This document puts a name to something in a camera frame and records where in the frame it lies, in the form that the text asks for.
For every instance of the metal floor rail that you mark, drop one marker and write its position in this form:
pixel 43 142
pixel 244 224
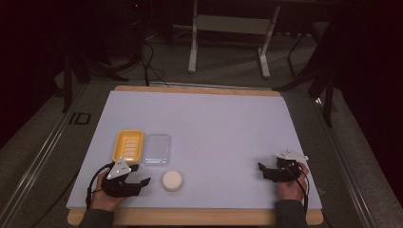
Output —
pixel 38 155
pixel 343 171

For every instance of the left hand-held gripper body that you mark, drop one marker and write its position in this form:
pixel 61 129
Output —
pixel 118 186

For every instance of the person's right hand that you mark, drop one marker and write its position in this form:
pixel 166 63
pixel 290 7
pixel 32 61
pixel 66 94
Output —
pixel 290 191

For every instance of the pale lilac table mat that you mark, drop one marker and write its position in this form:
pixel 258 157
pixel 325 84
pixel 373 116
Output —
pixel 215 133

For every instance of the person's left hand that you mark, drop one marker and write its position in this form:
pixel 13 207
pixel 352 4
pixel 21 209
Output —
pixel 104 199

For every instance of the thin black stand leg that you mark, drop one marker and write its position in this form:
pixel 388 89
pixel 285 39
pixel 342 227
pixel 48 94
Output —
pixel 292 57

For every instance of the yellow soap dish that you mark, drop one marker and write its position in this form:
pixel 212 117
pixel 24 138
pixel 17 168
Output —
pixel 128 147

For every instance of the clear plastic container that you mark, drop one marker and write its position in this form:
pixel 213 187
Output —
pixel 157 150

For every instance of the black metal stand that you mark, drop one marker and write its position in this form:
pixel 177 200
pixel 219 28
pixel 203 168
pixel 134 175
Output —
pixel 329 104

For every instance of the white metal table frame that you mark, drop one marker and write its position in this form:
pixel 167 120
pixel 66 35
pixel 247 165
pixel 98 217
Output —
pixel 233 24

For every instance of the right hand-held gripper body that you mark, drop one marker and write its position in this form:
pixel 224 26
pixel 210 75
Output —
pixel 285 172

